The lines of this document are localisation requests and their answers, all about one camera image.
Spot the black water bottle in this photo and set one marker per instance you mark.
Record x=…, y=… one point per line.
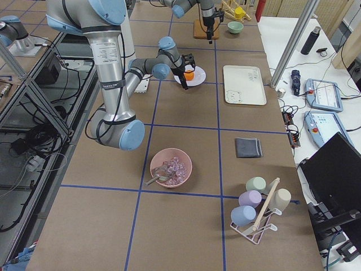
x=311, y=40

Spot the purple pastel cup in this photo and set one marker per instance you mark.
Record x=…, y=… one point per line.
x=250, y=198

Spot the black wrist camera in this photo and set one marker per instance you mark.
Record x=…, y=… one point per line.
x=219, y=13
x=188, y=59

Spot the teach pendant tablet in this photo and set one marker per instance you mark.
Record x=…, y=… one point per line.
x=323, y=95
x=323, y=125

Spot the yellow mug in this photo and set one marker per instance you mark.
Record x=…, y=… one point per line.
x=239, y=13

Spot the small metal cup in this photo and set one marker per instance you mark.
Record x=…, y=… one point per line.
x=280, y=92

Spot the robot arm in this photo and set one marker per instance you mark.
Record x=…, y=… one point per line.
x=115, y=124
x=207, y=10

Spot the light green bowl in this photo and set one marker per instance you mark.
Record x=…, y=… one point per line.
x=235, y=27

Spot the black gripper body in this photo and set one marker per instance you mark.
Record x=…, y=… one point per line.
x=179, y=71
x=208, y=23

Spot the cream bear print tray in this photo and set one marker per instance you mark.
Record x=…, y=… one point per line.
x=243, y=85

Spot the blue pastel cup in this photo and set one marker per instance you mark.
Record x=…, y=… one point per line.
x=243, y=215

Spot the white cup rack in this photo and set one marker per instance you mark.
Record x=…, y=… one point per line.
x=254, y=231

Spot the pink bowl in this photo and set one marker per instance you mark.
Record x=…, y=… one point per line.
x=177, y=162

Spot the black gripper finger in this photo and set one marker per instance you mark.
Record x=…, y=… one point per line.
x=184, y=84
x=210, y=37

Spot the white round plate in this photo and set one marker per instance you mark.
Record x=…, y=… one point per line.
x=200, y=76

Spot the far teach pendant tablet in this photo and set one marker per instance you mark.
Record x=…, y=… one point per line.
x=323, y=95

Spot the wooden tray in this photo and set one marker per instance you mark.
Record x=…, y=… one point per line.
x=199, y=30

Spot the aluminium frame post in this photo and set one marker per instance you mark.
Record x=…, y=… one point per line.
x=297, y=33

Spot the folded navy umbrella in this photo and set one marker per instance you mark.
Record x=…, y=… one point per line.
x=296, y=82

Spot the red fire extinguisher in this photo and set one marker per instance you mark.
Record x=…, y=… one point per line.
x=260, y=9

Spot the beige pastel cup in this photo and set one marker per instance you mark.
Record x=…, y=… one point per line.
x=281, y=199

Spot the near teach pendant tablet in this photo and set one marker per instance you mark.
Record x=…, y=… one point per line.
x=323, y=125

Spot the wooden mug rack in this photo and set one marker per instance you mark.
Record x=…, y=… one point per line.
x=229, y=6

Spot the folded grey cloth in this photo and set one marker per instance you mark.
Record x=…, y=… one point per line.
x=248, y=148

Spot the black laptop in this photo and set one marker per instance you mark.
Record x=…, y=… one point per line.
x=333, y=174

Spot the metal scoop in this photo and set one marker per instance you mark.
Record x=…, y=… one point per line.
x=160, y=174

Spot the green pastel cup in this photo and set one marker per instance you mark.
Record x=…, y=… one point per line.
x=256, y=183

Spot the orange mandarin fruit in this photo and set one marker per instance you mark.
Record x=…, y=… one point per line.
x=189, y=75

